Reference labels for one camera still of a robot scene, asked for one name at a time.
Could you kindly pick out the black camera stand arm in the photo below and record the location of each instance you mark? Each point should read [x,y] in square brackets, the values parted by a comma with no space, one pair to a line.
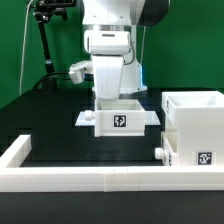
[44,11]

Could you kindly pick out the white U-shaped border frame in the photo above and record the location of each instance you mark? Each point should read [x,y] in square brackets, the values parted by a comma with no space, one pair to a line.
[15,178]

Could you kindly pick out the white front drawer tray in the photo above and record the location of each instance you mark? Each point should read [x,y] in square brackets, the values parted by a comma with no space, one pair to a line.
[167,152]

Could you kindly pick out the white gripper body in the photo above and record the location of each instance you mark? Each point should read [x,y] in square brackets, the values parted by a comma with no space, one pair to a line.
[107,50]

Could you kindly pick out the white drawer tray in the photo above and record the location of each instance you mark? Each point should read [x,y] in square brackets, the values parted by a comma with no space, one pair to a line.
[120,118]
[167,152]

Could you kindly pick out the white drawer cabinet box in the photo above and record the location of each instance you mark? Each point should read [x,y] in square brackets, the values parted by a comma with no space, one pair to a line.
[197,117]

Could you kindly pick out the white marker tag plate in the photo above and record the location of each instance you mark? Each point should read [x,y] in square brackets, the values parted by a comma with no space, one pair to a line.
[151,119]

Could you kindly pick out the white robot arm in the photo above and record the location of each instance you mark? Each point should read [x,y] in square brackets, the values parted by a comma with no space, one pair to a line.
[125,15]

